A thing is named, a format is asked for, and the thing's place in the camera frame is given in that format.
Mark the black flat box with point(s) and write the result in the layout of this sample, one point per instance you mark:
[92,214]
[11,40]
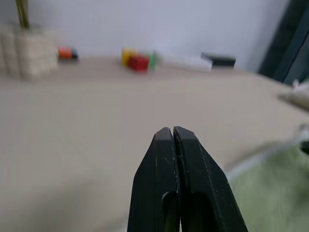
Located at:
[218,61]

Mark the beige cloth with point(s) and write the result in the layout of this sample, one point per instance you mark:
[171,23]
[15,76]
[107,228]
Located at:
[295,95]

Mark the yellow block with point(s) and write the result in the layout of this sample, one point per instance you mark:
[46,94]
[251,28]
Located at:
[128,55]

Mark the orange and black object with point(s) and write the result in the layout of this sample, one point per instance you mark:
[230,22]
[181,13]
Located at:
[67,53]

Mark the cream woven basket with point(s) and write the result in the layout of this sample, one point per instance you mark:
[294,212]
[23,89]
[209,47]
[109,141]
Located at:
[29,50]

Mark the dark green curtain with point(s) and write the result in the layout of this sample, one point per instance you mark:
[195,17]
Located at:
[285,41]

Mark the white flat box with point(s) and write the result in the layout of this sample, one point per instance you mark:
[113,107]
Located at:
[183,61]

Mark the olive green plant stem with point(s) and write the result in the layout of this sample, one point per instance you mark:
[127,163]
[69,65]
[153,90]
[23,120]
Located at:
[22,13]

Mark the red block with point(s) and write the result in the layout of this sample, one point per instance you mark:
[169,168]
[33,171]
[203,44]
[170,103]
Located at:
[138,63]

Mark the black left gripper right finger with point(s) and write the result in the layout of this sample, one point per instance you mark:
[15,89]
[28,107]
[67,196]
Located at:
[205,183]

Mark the light green towel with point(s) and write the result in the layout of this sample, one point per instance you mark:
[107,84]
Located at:
[270,188]

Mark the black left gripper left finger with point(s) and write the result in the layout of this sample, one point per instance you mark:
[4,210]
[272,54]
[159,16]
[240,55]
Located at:
[154,183]

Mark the green block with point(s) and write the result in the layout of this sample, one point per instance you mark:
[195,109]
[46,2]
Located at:
[152,61]

